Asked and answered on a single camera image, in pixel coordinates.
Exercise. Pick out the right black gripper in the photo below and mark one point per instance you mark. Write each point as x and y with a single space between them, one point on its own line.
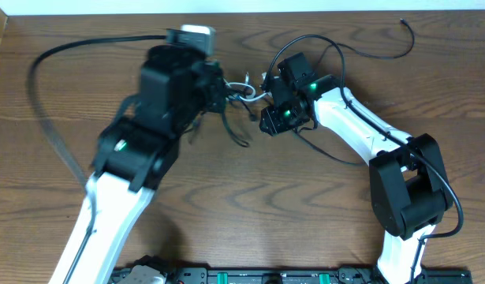
270 114

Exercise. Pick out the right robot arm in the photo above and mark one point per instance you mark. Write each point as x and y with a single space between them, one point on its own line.
408 183

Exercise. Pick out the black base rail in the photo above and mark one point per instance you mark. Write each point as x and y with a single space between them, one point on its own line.
151 269

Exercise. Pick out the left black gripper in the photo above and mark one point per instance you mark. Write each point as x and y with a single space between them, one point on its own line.
222 91

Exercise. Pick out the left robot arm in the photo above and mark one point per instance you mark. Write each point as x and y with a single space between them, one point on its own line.
134 153

